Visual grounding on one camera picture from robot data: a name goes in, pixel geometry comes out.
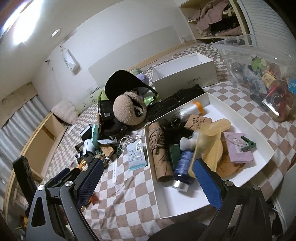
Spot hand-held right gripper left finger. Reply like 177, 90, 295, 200
26, 159, 104, 241

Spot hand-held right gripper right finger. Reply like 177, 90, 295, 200
193, 158, 273, 241

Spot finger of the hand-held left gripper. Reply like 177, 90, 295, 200
49, 167, 79, 186

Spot white shallow tray box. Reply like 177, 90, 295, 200
144, 92, 276, 220

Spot dark green box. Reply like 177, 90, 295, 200
169, 143, 186, 170

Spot green clip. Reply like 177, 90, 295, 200
240, 136, 258, 153

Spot carved wooden plaque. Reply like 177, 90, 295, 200
185, 114, 213, 134

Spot round wooden board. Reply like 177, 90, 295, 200
216, 148, 246, 179

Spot blue bottle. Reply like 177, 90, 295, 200
173, 149, 195, 192

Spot grey curtain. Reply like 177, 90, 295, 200
0, 95, 51, 202

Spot white cylinder device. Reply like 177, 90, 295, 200
83, 138, 97, 161

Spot long wooden tag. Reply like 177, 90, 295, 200
99, 145, 116, 158

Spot wooden bedside shelf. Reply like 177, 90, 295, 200
5, 111, 70, 209

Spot white cotton balls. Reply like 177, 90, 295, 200
180, 132, 200, 150

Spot teal wipes packet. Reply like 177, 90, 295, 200
91, 125, 102, 146

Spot face mask packet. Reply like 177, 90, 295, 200
126, 140, 149, 172

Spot dark rounded object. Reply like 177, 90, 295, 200
148, 222, 210, 241

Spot white fluffy pillow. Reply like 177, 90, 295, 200
52, 98, 79, 125

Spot black feather bundle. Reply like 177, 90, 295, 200
159, 108, 197, 144

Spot black box with label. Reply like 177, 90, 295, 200
97, 100, 116, 123

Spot clear bottle orange cap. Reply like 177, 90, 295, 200
179, 101, 205, 118

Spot beige curtain pelmet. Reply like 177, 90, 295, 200
0, 82, 39, 128

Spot long patterned bolster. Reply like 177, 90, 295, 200
77, 89, 105, 112

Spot beige fleece earmuffs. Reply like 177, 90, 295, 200
112, 91, 148, 127

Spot green plush toy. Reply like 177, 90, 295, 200
96, 90, 110, 101

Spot black cloth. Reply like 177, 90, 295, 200
145, 84, 207, 122

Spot white cardboard box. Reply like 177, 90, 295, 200
151, 52, 219, 99

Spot clear plastic bin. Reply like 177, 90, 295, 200
211, 34, 296, 123

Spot pile of clothes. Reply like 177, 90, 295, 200
192, 0, 244, 37

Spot white slatted door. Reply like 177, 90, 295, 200
236, 0, 296, 47

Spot rope bundle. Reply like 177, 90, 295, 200
99, 155, 112, 168

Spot white watch strap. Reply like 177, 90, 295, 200
111, 162, 121, 184

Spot cardboard tube with rope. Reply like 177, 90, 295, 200
148, 122, 174, 183

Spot white earphone cable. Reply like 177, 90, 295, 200
120, 135, 142, 146

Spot wooden wall niche shelf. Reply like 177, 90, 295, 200
179, 0, 252, 44

